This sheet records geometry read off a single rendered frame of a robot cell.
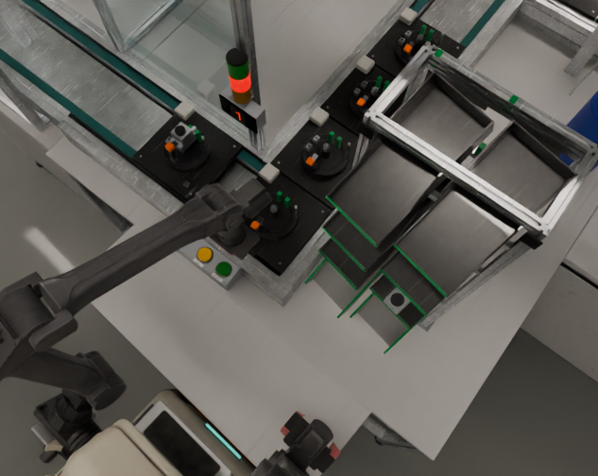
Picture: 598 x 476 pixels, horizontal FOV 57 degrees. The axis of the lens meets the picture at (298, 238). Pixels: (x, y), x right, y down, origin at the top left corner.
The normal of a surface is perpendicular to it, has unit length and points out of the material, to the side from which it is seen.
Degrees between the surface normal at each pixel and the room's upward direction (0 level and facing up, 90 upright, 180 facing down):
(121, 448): 42
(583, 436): 0
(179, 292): 0
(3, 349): 25
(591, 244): 0
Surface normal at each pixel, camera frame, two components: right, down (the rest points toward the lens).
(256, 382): 0.01, -0.33
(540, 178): -0.30, -0.04
